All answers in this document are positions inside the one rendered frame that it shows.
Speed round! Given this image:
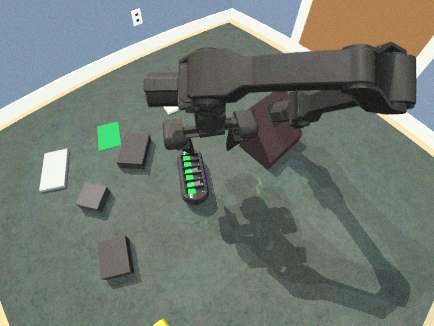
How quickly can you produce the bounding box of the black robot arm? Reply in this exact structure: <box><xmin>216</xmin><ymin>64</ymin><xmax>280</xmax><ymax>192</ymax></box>
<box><xmin>143</xmin><ymin>41</ymin><xmax>417</xmax><ymax>129</ymax></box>

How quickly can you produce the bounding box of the white flat rectangular block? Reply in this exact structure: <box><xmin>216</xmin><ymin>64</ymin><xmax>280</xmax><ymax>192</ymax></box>
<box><xmin>39</xmin><ymin>148</ymin><xmax>69</xmax><ymax>192</ymax></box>

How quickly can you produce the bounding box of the yellow rectangular block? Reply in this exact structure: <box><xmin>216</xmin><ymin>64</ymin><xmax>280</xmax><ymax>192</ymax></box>
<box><xmin>154</xmin><ymin>318</ymin><xmax>169</xmax><ymax>326</ymax></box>

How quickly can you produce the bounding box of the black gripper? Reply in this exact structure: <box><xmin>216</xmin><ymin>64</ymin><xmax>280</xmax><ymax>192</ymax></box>
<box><xmin>162</xmin><ymin>105</ymin><xmax>259</xmax><ymax>156</ymax></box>

